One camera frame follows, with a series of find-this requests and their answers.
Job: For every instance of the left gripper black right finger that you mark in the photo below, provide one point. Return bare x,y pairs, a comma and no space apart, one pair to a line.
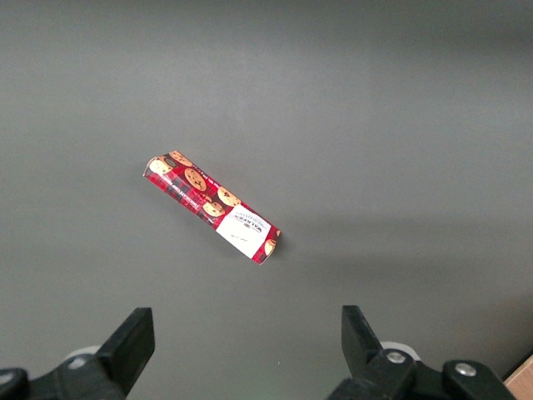
362,350

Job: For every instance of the red tartan cookie box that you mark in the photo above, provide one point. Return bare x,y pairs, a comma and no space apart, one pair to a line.
208,200

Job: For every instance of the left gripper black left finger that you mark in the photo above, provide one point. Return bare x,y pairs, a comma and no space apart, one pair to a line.
125,346

